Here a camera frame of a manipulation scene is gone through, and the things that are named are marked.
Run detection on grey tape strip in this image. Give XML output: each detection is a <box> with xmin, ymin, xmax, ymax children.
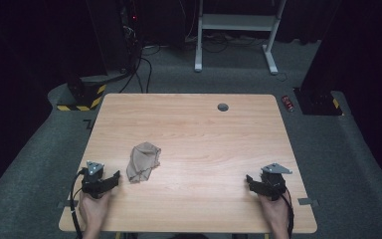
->
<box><xmin>57</xmin><ymin>199</ymin><xmax>80</xmax><ymax>209</ymax></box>
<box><xmin>297</xmin><ymin>197</ymin><xmax>320</xmax><ymax>206</ymax></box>

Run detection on hand-held gripper cable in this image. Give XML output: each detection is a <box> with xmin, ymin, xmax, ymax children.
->
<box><xmin>70</xmin><ymin>166</ymin><xmax>90</xmax><ymax>239</ymax></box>
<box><xmin>280</xmin><ymin>187</ymin><xmax>295</xmax><ymax>239</ymax></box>

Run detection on right hand-held gripper cable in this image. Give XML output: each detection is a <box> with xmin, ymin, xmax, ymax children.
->
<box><xmin>280</xmin><ymin>187</ymin><xmax>295</xmax><ymax>239</ymax></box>

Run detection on white metal stand frame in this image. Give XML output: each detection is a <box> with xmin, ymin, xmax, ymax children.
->
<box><xmin>194</xmin><ymin>0</ymin><xmax>287</xmax><ymax>76</ymax></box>

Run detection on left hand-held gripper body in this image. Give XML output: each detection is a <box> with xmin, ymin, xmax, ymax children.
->
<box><xmin>81</xmin><ymin>160</ymin><xmax>111</xmax><ymax>200</ymax></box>

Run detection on dark computer tower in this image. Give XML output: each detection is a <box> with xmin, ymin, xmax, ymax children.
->
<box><xmin>118</xmin><ymin>0</ymin><xmax>144</xmax><ymax>73</ymax></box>

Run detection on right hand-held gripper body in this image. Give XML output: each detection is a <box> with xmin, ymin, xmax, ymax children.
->
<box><xmin>260</xmin><ymin>162</ymin><xmax>293</xmax><ymax>202</ymax></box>

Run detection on left hand-held gripper cable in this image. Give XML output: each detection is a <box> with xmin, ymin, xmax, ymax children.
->
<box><xmin>70</xmin><ymin>166</ymin><xmax>90</xmax><ymax>239</ymax></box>

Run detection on grey-brown cloth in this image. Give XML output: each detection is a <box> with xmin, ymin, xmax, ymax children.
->
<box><xmin>125</xmin><ymin>141</ymin><xmax>162</xmax><ymax>184</ymax></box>

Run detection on red can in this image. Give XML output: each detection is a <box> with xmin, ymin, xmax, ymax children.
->
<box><xmin>281</xmin><ymin>95</ymin><xmax>295</xmax><ymax>114</ymax></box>

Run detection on person's right hand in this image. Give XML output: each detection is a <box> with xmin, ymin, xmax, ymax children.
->
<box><xmin>258</xmin><ymin>191</ymin><xmax>292</xmax><ymax>231</ymax></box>

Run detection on black yellow striped stand base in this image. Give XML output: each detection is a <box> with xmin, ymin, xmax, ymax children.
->
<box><xmin>56</xmin><ymin>74</ymin><xmax>108</xmax><ymax>113</ymax></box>

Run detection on black floor cables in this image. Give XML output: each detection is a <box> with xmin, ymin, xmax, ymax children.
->
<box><xmin>118</xmin><ymin>44</ymin><xmax>162</xmax><ymax>95</ymax></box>

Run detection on person's left hand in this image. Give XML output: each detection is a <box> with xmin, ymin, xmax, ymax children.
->
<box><xmin>79</xmin><ymin>190</ymin><xmax>112</xmax><ymax>233</ymax></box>

